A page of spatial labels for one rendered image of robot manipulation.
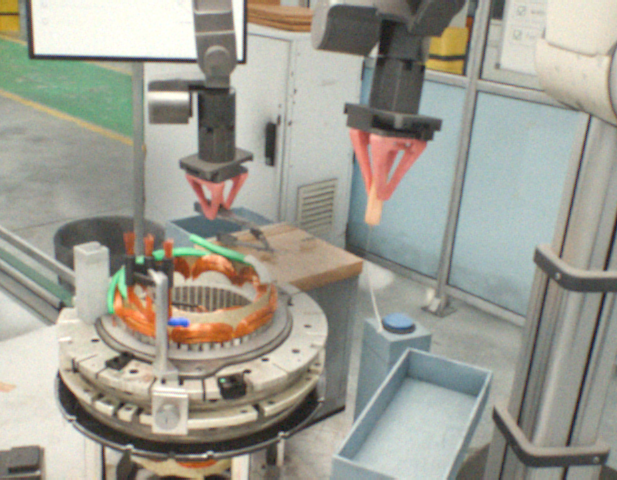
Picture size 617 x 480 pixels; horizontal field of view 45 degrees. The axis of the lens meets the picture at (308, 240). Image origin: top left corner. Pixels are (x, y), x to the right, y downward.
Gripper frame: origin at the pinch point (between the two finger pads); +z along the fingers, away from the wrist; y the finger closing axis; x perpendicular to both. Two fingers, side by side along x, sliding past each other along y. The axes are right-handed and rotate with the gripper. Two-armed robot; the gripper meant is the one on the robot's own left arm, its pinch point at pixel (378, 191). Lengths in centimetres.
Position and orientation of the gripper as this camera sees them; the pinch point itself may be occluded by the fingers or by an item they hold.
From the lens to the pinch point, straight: 85.1
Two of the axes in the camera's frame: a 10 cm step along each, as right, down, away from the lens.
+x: 8.4, -0.2, 5.4
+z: -1.4, 9.6, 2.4
